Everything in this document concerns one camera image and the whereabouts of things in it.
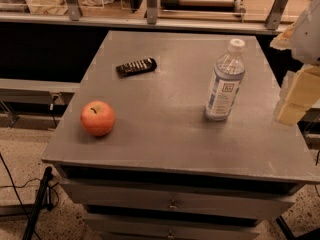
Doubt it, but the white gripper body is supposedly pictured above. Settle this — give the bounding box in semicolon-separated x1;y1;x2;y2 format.
291;0;320;65

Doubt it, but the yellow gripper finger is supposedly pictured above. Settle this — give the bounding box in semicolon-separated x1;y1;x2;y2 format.
270;24;295;50
274;65;320;126

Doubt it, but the clear blue-label plastic bottle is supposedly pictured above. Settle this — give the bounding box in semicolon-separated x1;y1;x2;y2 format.
205;38;245;121

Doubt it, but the upper grey drawer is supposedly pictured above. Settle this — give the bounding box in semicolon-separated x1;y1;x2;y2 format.
61;179;294;220

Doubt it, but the grey drawer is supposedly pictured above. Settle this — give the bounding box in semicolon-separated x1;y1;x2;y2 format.
61;179;294;220
84;213;259;240

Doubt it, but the black snack bar wrapper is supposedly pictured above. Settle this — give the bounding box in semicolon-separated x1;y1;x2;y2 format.
116;57;157;78

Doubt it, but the grey drawer cabinet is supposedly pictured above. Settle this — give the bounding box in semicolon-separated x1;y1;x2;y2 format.
44;31;319;231

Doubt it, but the red apple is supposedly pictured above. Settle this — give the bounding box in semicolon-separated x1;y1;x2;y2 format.
80;100;115;137

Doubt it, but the lower grey drawer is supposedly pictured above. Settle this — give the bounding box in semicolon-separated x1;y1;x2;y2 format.
84;213;259;240

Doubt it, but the grey low shelf left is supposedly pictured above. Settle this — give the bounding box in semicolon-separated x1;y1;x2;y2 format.
0;78;80;105

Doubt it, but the black tripod leg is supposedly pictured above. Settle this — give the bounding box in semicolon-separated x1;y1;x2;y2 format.
22;166;53;240

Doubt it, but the metal railing frame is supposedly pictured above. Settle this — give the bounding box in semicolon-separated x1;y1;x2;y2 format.
0;0;298;34

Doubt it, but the black floor cable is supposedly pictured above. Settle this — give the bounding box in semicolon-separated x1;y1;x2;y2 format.
0;152;43;240

